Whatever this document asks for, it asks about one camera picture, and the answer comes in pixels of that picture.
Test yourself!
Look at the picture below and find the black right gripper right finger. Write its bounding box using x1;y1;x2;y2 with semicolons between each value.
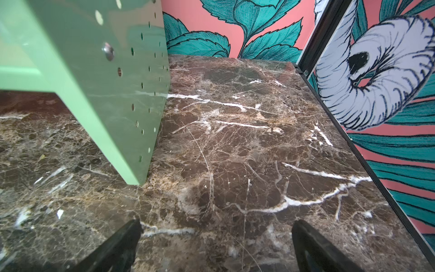
292;219;362;272

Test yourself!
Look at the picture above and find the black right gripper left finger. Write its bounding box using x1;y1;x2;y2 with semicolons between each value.
71;219;143;272

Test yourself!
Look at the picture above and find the green metal shelf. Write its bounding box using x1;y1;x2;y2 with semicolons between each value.
1;1;171;185

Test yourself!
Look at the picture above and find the black enclosure frame post right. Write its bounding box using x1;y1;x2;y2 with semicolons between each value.
298;1;435;265

